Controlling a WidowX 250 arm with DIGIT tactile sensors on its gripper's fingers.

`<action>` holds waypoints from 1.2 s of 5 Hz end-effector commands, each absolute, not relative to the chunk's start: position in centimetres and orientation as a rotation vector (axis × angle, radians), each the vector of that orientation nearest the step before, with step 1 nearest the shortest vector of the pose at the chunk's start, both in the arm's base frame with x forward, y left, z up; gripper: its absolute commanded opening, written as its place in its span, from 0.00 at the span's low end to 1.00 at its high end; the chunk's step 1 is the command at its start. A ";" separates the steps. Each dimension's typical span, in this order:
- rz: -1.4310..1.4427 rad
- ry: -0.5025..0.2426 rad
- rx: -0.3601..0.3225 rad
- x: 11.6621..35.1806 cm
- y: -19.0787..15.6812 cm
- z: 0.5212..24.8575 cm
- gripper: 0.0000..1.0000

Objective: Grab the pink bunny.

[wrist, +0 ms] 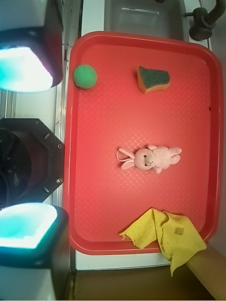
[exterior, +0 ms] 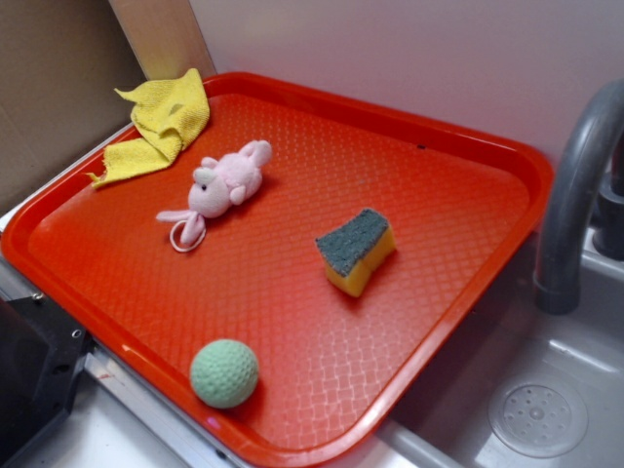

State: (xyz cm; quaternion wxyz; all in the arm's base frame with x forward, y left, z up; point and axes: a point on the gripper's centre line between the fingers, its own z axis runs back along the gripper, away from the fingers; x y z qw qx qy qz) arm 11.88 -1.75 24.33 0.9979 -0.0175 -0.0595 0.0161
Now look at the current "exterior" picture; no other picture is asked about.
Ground pink plush bunny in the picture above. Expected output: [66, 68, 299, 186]
[156, 140, 273, 253]

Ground yellow green sponge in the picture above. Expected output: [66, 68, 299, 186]
[315, 208, 396, 297]

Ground red plastic tray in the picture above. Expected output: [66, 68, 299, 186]
[1, 73, 553, 467]

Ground green dimpled ball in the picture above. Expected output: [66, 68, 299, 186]
[190, 339, 259, 410]

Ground yellow cloth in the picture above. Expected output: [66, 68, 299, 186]
[89, 68, 211, 188]

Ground grey plastic sink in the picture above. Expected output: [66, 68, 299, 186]
[377, 241, 623, 467]

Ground grey faucet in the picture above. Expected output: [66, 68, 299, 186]
[533, 79, 623, 315]

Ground round sink drain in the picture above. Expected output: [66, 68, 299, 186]
[487, 375, 589, 459]

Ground black bracket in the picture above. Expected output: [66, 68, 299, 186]
[1, 297, 91, 467]

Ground dark faucet handle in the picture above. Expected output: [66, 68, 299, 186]
[593, 139, 623, 261]

